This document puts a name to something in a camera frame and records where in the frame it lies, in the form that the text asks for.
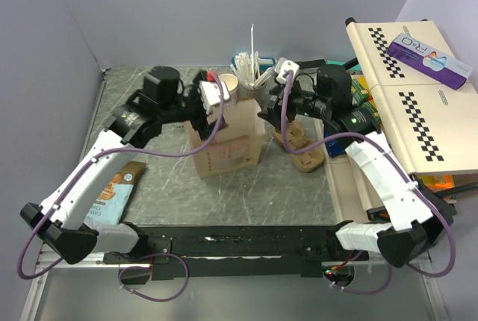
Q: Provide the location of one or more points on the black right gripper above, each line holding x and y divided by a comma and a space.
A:
272, 113

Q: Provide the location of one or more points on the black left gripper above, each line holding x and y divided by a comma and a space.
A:
205, 128

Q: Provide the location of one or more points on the grey straw holder cup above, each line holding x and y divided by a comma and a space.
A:
246, 92

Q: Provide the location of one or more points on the pink white paper bag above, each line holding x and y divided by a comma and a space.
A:
237, 146

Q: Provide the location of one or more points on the brown pulp cup carrier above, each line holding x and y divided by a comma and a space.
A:
297, 139

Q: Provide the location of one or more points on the white paper cup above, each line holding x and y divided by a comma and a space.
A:
176, 126

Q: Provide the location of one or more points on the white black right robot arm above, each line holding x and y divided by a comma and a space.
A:
417, 218

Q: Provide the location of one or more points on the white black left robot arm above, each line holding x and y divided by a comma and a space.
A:
60, 220

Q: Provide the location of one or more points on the tall wrapped straw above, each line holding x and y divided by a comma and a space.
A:
252, 52

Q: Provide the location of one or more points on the stack of white paper cups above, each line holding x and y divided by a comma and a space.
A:
231, 83

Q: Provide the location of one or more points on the blue white box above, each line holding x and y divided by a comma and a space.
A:
261, 63

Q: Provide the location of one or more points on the bundle of wrapped straws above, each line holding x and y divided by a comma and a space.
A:
244, 73

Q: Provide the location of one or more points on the black rectangular box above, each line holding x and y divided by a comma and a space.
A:
311, 66

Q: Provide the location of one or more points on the blue snack packet right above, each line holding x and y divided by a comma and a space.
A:
334, 148

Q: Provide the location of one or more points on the brown blue snack packet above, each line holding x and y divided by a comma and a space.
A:
109, 206

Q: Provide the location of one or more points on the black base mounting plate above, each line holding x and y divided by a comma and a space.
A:
235, 250

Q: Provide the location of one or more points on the cream checkered folding board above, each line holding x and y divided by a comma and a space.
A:
432, 128

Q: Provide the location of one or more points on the purple white R&O box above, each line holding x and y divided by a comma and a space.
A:
430, 61

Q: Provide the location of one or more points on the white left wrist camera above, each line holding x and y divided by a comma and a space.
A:
209, 90

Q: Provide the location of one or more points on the aluminium rail frame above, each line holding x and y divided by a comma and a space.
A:
226, 289

